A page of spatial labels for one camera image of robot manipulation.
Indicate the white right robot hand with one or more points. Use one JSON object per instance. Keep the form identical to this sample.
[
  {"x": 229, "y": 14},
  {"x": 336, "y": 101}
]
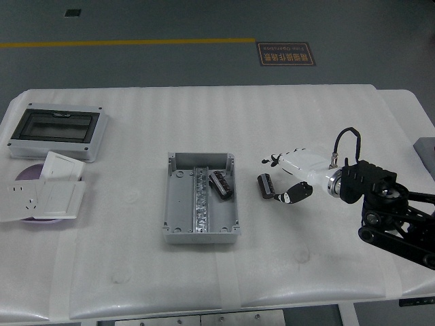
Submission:
[{"x": 302, "y": 163}]

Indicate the grey open junction box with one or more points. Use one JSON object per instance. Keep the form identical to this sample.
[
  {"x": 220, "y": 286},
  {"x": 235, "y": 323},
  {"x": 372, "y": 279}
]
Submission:
[{"x": 180, "y": 203}]

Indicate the grey distribution box dark window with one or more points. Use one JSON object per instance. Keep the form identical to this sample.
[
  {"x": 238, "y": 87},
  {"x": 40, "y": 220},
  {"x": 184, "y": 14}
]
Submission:
[{"x": 54, "y": 127}]

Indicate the white foam table mat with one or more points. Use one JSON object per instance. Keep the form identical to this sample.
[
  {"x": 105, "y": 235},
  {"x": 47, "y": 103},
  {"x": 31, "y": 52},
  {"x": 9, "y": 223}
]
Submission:
[{"x": 306, "y": 119}]

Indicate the brown floor sign sticker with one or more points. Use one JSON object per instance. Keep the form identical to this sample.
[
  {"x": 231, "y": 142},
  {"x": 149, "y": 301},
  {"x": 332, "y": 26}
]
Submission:
[{"x": 285, "y": 54}]

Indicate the white table leg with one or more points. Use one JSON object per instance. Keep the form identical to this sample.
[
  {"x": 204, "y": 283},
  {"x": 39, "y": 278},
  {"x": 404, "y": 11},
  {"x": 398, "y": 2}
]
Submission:
[{"x": 348, "y": 316}]

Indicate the white tape strip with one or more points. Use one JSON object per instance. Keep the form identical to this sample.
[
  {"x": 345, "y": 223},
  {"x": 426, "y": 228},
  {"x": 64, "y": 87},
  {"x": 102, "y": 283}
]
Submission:
[{"x": 61, "y": 278}]

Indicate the purple round plate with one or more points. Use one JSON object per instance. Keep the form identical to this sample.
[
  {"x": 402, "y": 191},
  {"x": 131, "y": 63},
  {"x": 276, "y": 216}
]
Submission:
[{"x": 29, "y": 173}]

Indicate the dark floor hatch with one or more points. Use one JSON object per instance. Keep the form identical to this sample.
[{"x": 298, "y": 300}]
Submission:
[{"x": 72, "y": 13}]

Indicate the silver metal mounting rail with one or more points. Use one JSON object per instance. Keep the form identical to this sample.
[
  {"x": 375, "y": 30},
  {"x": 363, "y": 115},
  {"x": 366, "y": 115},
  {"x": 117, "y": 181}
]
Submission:
[{"x": 200, "y": 207}]

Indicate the grey metal bracket plate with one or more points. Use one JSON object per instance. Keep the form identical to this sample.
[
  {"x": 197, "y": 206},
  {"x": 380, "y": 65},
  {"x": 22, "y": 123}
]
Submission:
[{"x": 238, "y": 319}]

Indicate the black table frame bar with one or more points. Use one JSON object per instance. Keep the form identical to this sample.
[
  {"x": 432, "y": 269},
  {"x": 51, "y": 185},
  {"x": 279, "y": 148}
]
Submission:
[{"x": 416, "y": 302}]

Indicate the white wall switch panel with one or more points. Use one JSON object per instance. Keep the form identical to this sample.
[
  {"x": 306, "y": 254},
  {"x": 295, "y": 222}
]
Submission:
[
  {"x": 63, "y": 166},
  {"x": 59, "y": 200}
]

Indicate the white wall socket panel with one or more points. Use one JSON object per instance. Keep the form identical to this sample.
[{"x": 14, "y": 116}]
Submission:
[{"x": 17, "y": 200}]

